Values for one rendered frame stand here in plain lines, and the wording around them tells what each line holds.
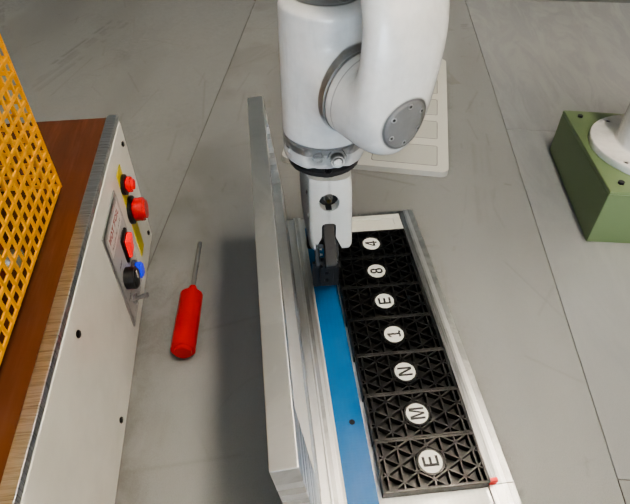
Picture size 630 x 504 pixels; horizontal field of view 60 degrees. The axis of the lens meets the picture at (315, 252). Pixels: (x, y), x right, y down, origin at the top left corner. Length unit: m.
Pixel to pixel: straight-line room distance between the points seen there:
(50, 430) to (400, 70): 0.36
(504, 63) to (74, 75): 0.89
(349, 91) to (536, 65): 0.87
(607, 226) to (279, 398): 0.59
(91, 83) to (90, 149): 0.59
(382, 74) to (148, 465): 0.42
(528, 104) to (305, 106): 0.69
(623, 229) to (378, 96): 0.50
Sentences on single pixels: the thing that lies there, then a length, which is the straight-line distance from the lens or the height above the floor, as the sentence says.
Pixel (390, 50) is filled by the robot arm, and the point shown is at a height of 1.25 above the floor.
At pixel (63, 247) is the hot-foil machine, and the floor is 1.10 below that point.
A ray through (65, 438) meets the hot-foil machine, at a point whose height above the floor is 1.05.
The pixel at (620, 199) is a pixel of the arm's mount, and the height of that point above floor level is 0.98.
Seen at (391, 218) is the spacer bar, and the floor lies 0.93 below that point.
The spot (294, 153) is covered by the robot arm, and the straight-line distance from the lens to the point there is 0.56.
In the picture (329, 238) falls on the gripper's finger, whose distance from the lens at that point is 0.59.
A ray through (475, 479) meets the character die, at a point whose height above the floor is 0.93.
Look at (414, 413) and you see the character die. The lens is 0.58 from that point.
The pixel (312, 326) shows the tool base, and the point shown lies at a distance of 0.64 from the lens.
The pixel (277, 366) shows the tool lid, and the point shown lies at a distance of 0.38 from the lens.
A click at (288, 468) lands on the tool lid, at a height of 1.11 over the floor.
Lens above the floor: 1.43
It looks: 45 degrees down
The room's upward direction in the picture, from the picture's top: straight up
